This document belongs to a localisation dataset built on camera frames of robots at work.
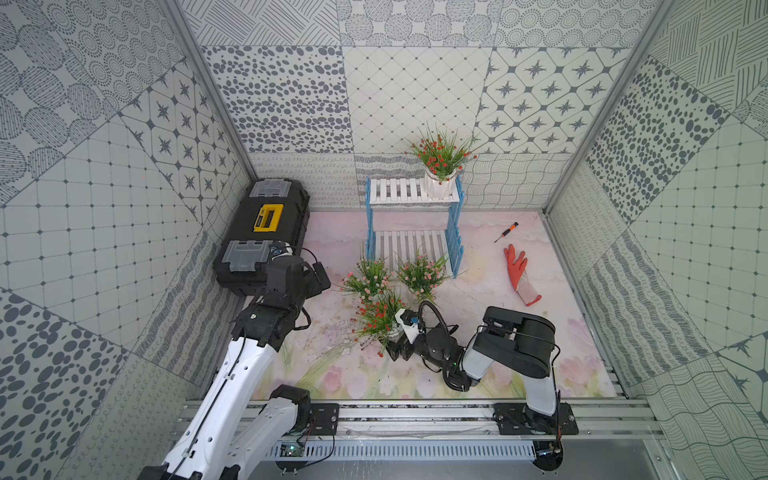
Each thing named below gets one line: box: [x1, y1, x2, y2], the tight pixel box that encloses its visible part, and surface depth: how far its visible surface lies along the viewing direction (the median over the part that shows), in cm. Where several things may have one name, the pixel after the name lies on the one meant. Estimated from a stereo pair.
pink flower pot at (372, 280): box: [340, 258, 394, 301], surface depth 84 cm
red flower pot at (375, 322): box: [350, 295, 406, 357], surface depth 79 cm
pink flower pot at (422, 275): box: [395, 254, 449, 308], surface depth 88 cm
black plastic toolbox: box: [213, 178, 311, 297], surface depth 98 cm
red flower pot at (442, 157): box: [403, 123, 478, 199], surface depth 82 cm
